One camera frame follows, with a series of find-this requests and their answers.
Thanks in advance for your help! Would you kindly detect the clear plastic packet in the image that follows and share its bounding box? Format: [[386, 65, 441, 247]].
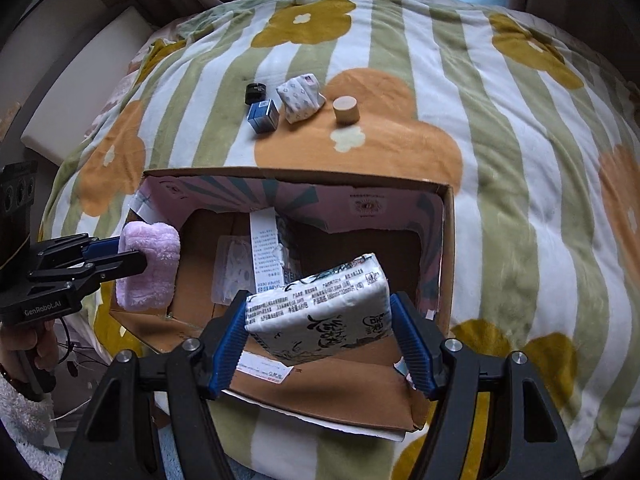
[[210, 235, 256, 306]]

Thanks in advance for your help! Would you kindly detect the blue white box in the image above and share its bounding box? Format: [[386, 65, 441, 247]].
[[250, 207, 302, 292]]

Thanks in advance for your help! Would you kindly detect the printed tissue pack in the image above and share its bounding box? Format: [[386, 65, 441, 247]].
[[245, 254, 392, 366]]

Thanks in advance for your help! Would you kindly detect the small blue cube box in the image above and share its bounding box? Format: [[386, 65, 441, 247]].
[[247, 100, 280, 134]]

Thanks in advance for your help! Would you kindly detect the black round jar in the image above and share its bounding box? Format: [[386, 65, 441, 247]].
[[244, 82, 267, 106]]

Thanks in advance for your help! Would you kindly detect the small wooden cylinder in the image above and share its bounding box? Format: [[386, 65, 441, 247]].
[[332, 96, 360, 125]]

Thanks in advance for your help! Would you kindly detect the person's left hand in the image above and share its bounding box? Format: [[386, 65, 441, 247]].
[[1, 320, 58, 402]]

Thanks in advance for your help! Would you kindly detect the white cushion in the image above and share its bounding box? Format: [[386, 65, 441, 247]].
[[21, 6, 152, 165]]

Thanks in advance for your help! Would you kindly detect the open cardboard box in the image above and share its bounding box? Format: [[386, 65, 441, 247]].
[[111, 168, 454, 434]]

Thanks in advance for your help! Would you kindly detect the floral striped blanket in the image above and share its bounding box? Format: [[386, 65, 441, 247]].
[[41, 0, 639, 474]]

